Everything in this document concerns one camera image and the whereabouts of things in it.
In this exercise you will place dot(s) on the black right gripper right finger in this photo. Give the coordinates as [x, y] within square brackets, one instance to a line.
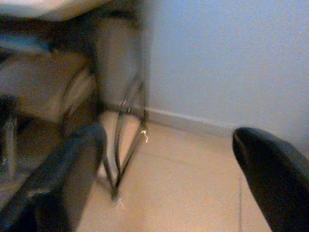
[277, 183]

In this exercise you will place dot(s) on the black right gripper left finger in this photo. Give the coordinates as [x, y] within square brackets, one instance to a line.
[48, 193]

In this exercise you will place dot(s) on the black metal frame table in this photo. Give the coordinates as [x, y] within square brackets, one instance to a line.
[72, 26]

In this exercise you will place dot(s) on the white skirting board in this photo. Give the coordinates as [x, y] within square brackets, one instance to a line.
[188, 120]

